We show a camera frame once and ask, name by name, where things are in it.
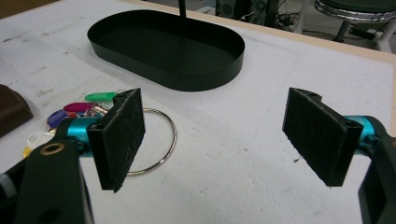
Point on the black computer tower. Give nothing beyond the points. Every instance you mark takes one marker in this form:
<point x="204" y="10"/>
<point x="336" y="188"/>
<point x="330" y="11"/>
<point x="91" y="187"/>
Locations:
<point x="225" y="7"/>

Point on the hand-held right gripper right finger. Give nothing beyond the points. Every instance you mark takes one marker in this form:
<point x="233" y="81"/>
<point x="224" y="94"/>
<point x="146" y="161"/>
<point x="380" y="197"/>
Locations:
<point x="317" y="137"/>

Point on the black round stool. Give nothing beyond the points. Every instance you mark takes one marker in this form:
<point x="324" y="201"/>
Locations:
<point x="355" y="12"/>

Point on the black oval tray with hanger stand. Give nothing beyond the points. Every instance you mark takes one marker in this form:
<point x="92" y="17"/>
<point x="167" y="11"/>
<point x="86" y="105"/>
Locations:
<point x="168" y="53"/>

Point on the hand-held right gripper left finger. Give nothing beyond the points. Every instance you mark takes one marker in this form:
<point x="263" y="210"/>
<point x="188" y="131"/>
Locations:
<point x="120" y="137"/>

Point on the brown wallet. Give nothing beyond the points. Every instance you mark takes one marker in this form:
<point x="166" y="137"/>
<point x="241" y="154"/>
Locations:
<point x="11" y="112"/>

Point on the white table mat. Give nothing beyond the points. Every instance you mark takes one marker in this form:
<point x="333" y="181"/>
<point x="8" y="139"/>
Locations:
<point x="233" y="174"/>

